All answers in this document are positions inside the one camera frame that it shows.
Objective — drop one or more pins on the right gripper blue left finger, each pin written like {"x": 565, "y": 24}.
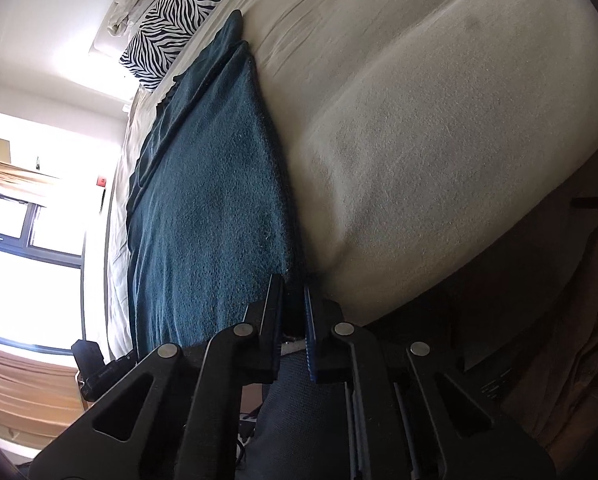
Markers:
{"x": 270, "y": 330}

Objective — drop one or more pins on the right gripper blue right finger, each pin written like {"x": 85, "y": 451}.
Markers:
{"x": 321, "y": 344}

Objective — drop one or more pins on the dark teal knit sweater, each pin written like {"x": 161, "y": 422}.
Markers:
{"x": 210, "y": 213}

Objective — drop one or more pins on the black framed window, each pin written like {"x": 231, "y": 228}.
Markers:
{"x": 41, "y": 289}

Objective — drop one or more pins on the beige roller blind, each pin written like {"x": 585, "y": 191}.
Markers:
{"x": 27, "y": 185}

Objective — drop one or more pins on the beige bed sheet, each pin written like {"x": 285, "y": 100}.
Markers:
{"x": 416, "y": 132}

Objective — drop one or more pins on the zebra print pillow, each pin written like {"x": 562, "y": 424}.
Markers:
{"x": 163, "y": 31}

